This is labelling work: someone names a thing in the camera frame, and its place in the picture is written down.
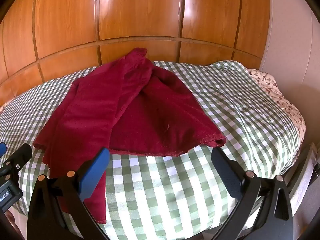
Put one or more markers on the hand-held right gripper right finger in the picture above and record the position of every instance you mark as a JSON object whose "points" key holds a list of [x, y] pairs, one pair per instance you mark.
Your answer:
{"points": [[225, 172]]}

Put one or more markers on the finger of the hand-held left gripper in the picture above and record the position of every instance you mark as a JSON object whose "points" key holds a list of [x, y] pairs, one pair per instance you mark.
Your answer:
{"points": [[2, 150], [21, 155]]}

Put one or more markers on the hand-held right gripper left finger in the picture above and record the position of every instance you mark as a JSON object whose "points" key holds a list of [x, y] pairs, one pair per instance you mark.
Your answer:
{"points": [[93, 172]]}

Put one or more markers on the dark red garment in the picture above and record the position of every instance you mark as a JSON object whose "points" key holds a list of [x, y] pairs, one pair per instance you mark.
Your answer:
{"points": [[125, 110]]}

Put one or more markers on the green checkered bed sheet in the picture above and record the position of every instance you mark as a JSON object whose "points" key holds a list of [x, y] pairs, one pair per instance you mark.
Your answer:
{"points": [[162, 192]]}

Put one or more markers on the wooden panelled headboard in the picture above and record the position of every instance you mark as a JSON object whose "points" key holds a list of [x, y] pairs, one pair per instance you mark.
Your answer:
{"points": [[140, 10]]}

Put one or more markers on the grey bed frame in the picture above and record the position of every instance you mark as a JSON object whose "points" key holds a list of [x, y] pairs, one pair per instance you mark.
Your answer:
{"points": [[302, 180]]}

